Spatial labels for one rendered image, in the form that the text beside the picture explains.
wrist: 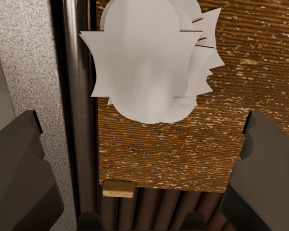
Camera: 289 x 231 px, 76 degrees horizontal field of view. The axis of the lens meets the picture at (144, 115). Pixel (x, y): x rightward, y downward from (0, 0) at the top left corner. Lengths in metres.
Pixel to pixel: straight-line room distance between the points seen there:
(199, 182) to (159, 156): 0.11
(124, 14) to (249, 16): 0.16
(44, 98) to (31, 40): 0.09
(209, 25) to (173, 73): 0.08
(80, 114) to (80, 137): 0.05
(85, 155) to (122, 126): 0.11
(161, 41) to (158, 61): 0.02
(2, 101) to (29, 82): 1.33
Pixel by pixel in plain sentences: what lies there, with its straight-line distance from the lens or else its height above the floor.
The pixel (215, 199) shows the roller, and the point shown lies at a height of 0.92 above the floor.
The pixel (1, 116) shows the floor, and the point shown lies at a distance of 1.75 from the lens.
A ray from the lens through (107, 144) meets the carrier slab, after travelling 0.33.
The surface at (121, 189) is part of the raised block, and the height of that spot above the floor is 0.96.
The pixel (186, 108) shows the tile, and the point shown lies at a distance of 0.26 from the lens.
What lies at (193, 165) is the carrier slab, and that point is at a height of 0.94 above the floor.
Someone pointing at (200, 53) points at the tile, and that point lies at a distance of 0.21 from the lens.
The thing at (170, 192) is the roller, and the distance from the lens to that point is 0.46.
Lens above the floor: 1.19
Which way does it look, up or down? 59 degrees down
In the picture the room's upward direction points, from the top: 179 degrees clockwise
